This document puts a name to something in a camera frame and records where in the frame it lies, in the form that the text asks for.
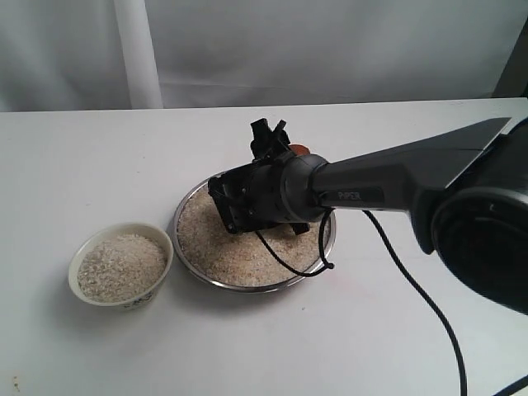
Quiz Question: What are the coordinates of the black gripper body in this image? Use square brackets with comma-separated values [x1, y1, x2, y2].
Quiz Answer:
[207, 160, 310, 235]

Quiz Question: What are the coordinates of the brown wooden cup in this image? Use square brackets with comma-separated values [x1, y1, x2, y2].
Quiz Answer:
[289, 144, 310, 156]

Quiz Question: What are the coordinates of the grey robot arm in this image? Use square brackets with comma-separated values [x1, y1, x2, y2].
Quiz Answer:
[208, 117, 527, 314]

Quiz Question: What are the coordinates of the round metal rice tray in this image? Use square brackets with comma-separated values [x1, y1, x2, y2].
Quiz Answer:
[172, 180, 323, 294]

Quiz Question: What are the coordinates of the white ceramic rice bowl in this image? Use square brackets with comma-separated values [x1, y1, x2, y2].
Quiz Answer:
[68, 223, 174, 311]

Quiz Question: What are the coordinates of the white vertical pole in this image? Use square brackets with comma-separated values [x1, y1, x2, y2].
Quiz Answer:
[114, 0, 163, 109]

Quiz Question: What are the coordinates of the white backdrop sheet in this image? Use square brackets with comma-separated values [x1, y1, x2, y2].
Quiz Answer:
[1, 1, 527, 111]

